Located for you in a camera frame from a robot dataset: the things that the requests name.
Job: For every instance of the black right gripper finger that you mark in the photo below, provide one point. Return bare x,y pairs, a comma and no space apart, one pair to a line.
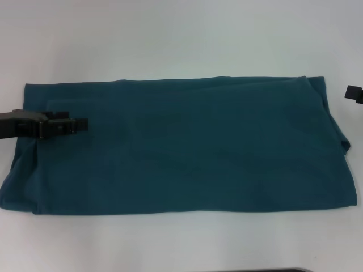
353,92

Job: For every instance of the teal T-shirt with beige print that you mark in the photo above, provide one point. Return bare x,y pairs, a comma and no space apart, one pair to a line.
184,147

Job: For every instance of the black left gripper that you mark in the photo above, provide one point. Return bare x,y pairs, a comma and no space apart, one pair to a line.
20,124

